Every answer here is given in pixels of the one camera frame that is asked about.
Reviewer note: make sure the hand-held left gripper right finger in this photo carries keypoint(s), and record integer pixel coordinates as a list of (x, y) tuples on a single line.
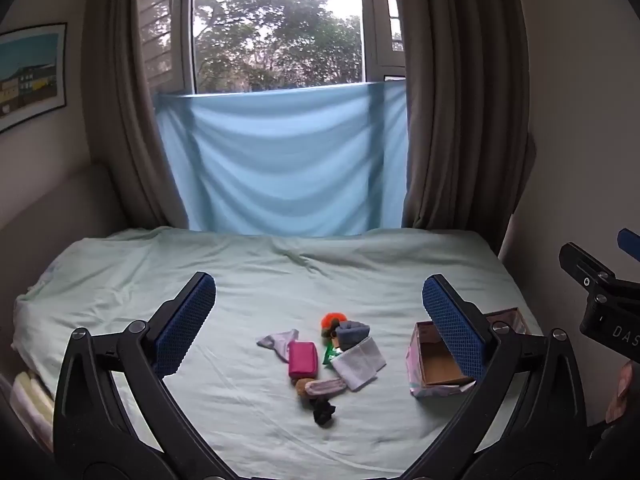
[(452, 325)]

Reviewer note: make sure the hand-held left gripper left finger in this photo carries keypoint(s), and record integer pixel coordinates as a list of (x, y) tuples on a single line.
[(185, 325)]

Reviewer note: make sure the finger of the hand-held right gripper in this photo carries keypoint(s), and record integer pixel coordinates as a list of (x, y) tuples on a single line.
[(631, 246), (582, 265)]

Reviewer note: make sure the printed cardboard box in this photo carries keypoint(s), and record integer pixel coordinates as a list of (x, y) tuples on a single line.
[(440, 360)]

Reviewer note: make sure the light grey cloth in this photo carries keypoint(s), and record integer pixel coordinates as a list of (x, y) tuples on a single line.
[(275, 342)]

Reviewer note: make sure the grey fluffy sock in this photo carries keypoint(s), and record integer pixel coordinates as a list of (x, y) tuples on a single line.
[(352, 334)]

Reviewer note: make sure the white textured cloth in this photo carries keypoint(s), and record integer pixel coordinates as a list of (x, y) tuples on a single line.
[(360, 365)]

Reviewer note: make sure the orange and green plush toy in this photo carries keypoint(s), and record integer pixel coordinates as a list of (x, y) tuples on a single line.
[(330, 322)]

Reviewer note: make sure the pink pouch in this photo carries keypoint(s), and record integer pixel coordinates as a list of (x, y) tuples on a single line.
[(303, 359)]

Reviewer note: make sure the green snack packet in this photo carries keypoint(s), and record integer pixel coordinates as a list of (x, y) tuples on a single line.
[(330, 355)]

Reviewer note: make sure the person's right hand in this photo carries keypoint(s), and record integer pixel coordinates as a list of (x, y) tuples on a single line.
[(625, 395)]

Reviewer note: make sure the bed with pale green sheet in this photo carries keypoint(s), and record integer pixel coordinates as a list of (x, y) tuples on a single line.
[(260, 270)]

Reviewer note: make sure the black sock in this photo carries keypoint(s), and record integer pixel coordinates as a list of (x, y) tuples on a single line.
[(324, 412)]

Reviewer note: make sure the cream folded bedding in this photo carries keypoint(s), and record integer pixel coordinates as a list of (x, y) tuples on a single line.
[(32, 405)]

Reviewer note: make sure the light blue hanging cloth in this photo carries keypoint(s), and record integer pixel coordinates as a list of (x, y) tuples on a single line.
[(285, 160)]

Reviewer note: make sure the brown curtain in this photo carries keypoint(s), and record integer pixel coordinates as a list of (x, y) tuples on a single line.
[(125, 110), (460, 110)]

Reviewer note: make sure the window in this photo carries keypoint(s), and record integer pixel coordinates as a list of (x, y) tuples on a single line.
[(275, 25)]

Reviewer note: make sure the framed wall picture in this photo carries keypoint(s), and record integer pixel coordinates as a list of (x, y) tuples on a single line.
[(30, 75)]

